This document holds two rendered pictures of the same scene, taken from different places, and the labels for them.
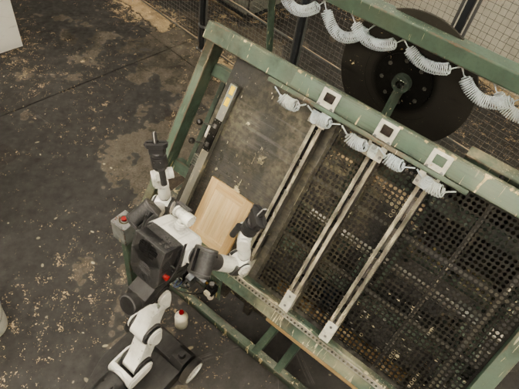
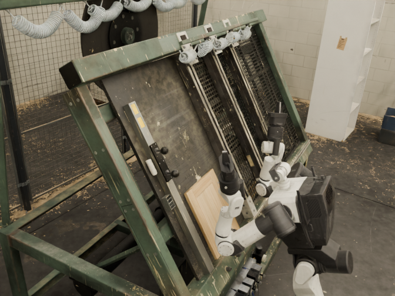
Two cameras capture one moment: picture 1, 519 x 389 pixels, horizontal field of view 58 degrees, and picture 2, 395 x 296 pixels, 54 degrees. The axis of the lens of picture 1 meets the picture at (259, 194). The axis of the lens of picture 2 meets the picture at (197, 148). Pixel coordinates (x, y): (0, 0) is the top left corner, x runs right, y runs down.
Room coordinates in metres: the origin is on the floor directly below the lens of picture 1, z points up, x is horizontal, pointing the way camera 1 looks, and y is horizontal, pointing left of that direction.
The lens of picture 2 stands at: (1.88, 2.02, 2.37)
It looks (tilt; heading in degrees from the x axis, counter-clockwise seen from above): 27 degrees down; 268
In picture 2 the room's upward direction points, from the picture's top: 3 degrees clockwise
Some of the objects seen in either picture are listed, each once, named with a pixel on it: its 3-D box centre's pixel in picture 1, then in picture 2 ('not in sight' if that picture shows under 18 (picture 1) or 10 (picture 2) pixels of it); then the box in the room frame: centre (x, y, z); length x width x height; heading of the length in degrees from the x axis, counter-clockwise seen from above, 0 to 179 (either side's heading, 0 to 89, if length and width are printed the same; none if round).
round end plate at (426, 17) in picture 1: (401, 82); (126, 35); (2.30, -0.66, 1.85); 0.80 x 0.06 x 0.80; 61
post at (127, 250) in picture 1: (130, 267); not in sight; (1.65, 0.78, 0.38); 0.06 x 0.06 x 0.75; 61
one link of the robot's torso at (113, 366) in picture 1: (130, 366); not in sight; (1.02, 0.58, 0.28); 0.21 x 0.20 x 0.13; 151
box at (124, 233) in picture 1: (125, 228); not in sight; (1.65, 0.78, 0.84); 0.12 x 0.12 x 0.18; 61
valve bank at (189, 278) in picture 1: (184, 275); (249, 282); (1.50, 0.37, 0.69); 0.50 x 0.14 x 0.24; 61
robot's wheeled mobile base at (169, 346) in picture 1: (135, 367); not in sight; (1.04, 0.56, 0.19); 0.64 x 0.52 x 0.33; 151
